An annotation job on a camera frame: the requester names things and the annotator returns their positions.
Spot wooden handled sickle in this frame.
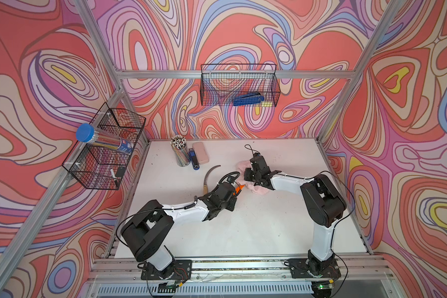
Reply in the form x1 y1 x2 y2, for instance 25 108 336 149
202 164 222 194

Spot back wire basket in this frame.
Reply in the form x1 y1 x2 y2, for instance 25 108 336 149
200 62 281 107

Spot blue capped pencil tube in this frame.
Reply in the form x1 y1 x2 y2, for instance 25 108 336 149
75 124 134 155

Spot blue black stapler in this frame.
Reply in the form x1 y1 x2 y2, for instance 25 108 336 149
189 149 200 170

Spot blue tool in basket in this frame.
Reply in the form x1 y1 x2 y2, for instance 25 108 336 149
233 93 264 106

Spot left wire basket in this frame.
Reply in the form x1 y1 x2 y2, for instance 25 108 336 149
62 103 146 190

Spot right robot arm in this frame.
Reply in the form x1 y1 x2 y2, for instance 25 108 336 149
244 153 346 276

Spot pink terry rag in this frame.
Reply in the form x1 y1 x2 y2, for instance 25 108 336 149
236 161 270 196

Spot aluminium front rail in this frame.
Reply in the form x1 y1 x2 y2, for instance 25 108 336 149
81 254 405 298

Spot pink eraser block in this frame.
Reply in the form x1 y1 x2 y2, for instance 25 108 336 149
192 142 209 165

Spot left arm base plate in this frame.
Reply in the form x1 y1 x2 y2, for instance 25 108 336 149
137 260 192 282

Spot pencil cup on table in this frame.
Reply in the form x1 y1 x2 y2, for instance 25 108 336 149
170 135 191 167

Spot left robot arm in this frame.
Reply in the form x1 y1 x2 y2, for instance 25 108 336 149
118 181 241 273

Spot wire basket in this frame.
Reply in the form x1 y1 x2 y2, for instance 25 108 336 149
62 103 146 190
200 62 281 107

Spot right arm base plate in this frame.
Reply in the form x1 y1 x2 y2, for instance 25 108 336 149
284 258 341 280

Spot orange handled sickle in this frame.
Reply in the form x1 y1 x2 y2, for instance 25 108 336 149
235 185 245 194

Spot yellow block in basket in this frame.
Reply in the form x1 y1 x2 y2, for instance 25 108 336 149
260 102 274 108

